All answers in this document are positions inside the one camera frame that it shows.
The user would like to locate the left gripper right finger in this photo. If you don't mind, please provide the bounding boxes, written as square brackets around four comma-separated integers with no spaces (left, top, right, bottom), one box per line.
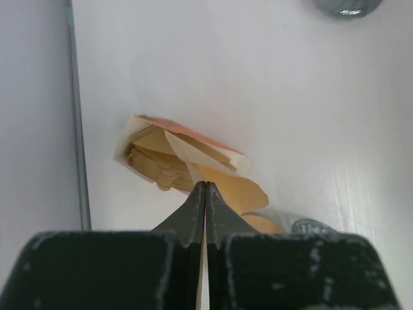
[205,182,400,309]

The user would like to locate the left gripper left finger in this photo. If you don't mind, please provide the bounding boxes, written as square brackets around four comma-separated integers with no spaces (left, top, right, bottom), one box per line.
[1,181,207,309]

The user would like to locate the brown paper coffee filter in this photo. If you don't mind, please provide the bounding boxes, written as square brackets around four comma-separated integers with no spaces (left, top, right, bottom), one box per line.
[165,131,269,214]

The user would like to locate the grey glass dripper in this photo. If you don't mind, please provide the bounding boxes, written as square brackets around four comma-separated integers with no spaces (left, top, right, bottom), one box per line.
[292,218,336,234]

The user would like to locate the coffee filter pack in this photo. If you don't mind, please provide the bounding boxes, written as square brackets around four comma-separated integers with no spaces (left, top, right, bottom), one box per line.
[114,114,252,192]

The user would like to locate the clear glass pitcher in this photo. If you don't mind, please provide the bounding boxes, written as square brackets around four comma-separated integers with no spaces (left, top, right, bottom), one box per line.
[312,0,383,21]

